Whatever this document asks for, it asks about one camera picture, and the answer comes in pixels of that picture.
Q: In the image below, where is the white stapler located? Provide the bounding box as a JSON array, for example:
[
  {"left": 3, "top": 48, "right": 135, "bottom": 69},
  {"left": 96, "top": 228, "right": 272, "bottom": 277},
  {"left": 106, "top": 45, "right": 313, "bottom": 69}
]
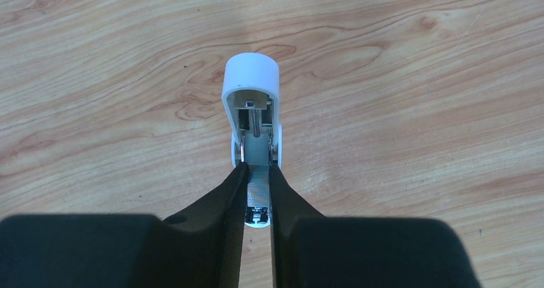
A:
[{"left": 221, "top": 53, "right": 282, "bottom": 228}]

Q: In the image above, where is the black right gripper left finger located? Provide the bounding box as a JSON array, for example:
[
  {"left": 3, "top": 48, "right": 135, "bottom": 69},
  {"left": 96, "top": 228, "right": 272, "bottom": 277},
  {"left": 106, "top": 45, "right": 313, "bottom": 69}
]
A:
[{"left": 1, "top": 164, "right": 250, "bottom": 287}]

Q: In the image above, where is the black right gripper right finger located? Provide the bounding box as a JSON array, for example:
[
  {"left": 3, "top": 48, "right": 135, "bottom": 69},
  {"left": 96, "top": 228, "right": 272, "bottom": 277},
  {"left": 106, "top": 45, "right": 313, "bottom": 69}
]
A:
[{"left": 269, "top": 165, "right": 480, "bottom": 287}]

